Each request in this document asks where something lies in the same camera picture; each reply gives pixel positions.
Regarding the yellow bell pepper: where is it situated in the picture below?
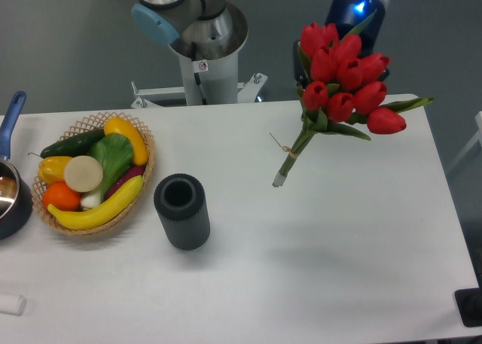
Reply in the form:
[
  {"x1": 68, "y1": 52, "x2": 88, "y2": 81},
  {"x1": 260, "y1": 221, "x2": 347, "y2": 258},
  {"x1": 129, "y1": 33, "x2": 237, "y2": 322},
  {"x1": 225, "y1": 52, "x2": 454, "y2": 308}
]
[{"x1": 38, "y1": 156, "x2": 72, "y2": 185}]

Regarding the yellow squash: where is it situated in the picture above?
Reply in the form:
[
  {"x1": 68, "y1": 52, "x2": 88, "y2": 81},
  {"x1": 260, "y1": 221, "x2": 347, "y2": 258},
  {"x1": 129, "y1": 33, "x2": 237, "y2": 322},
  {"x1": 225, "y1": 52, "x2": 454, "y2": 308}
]
[{"x1": 104, "y1": 117, "x2": 148, "y2": 166}]

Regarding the yellow banana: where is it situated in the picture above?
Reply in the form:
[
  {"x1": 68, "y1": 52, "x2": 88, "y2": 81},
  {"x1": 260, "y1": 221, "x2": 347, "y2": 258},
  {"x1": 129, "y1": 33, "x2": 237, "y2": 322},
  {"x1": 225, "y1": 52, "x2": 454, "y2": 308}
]
[{"x1": 47, "y1": 175, "x2": 144, "y2": 230}]

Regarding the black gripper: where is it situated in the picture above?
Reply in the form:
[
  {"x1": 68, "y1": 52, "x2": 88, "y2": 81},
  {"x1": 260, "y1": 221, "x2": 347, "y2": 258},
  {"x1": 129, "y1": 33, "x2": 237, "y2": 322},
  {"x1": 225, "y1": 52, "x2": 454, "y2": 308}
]
[{"x1": 293, "y1": 0, "x2": 390, "y2": 87}]

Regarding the green cucumber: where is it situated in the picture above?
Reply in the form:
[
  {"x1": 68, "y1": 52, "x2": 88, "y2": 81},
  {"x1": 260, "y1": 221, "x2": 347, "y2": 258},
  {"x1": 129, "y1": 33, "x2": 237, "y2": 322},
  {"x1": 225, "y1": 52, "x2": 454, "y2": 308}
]
[{"x1": 29, "y1": 129, "x2": 105, "y2": 159}]

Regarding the orange fruit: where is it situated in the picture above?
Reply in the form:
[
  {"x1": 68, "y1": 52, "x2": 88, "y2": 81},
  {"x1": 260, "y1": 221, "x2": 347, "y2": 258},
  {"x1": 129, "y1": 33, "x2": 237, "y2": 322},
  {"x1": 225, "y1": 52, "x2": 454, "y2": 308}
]
[{"x1": 42, "y1": 182, "x2": 81, "y2": 212}]

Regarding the dark pot with blue handle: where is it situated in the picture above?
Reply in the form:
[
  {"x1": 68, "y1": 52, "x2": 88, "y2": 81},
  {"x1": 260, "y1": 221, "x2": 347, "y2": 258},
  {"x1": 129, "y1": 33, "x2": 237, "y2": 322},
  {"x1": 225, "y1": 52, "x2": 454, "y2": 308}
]
[{"x1": 1, "y1": 91, "x2": 32, "y2": 239}]

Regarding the green bok choy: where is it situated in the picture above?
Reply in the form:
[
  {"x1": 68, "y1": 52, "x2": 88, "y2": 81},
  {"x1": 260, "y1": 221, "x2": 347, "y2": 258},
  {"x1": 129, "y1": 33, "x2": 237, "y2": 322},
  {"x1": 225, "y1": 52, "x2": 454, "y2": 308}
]
[{"x1": 81, "y1": 133, "x2": 133, "y2": 210}]

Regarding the white cylinder object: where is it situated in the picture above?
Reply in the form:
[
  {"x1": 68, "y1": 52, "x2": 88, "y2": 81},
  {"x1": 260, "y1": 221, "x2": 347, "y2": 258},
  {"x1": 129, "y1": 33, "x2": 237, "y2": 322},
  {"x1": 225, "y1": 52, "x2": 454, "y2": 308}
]
[{"x1": 0, "y1": 293, "x2": 27, "y2": 316}]

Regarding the white furniture piece at right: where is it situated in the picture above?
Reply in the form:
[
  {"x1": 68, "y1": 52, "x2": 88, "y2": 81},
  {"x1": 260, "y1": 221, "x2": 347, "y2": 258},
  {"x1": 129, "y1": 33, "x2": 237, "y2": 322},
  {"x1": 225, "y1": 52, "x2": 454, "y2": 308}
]
[{"x1": 446, "y1": 111, "x2": 481, "y2": 179}]

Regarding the purple eggplant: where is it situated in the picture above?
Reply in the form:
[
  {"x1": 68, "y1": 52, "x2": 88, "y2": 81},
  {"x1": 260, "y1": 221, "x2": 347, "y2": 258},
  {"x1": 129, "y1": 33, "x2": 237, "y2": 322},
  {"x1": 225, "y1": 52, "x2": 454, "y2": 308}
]
[{"x1": 105, "y1": 166, "x2": 145, "y2": 199}]

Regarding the black device at table edge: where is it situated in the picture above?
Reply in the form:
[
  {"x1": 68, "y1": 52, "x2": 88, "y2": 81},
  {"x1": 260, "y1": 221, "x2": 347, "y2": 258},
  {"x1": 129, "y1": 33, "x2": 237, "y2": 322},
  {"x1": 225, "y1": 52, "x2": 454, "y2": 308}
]
[{"x1": 454, "y1": 288, "x2": 481, "y2": 327}]

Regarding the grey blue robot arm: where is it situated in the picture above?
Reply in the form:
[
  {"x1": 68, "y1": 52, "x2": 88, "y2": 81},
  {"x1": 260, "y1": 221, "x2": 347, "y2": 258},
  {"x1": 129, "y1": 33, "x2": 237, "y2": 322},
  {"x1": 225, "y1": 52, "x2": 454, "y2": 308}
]
[{"x1": 131, "y1": 0, "x2": 389, "y2": 104}]

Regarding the dark grey ribbed vase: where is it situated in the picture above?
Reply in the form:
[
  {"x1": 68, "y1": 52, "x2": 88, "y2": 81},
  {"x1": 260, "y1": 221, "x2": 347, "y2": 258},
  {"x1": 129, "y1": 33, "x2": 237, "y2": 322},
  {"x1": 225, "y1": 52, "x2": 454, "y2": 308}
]
[{"x1": 154, "y1": 173, "x2": 210, "y2": 251}]

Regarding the red tulip bouquet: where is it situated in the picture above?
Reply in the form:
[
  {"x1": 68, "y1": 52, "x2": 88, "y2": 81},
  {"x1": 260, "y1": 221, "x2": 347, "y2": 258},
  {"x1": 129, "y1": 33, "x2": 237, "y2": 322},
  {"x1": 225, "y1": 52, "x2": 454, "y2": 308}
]
[{"x1": 272, "y1": 16, "x2": 433, "y2": 187}]

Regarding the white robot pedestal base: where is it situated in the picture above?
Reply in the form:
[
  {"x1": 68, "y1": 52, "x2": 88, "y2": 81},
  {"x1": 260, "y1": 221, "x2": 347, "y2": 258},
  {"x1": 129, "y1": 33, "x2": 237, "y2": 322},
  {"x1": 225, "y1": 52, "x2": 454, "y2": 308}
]
[{"x1": 132, "y1": 2, "x2": 268, "y2": 105}]

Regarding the woven wicker basket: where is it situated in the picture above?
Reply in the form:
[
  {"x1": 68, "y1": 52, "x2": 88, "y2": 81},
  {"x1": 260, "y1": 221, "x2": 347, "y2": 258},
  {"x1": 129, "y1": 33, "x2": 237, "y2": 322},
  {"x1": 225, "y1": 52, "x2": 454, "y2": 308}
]
[{"x1": 32, "y1": 112, "x2": 156, "y2": 236}]

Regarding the beige round disc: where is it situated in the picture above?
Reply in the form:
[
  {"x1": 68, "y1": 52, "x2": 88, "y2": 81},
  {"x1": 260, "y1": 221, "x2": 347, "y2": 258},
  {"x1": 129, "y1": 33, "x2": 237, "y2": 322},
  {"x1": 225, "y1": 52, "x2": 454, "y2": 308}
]
[{"x1": 63, "y1": 156, "x2": 103, "y2": 193}]

